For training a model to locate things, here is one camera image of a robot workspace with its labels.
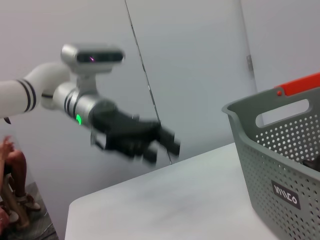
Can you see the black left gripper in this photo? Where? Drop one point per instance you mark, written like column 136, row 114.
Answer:
column 120, row 130

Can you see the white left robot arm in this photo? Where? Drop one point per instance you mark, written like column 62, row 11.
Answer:
column 15, row 97

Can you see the grey perforated storage bin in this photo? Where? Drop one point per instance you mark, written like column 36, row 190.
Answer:
column 275, row 175

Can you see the seated person bare arms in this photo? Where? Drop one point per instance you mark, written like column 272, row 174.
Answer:
column 17, row 165

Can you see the dark clay teapot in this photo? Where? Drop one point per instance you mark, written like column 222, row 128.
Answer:
column 312, row 163

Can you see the wooden stool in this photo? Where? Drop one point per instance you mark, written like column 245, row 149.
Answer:
column 17, row 212

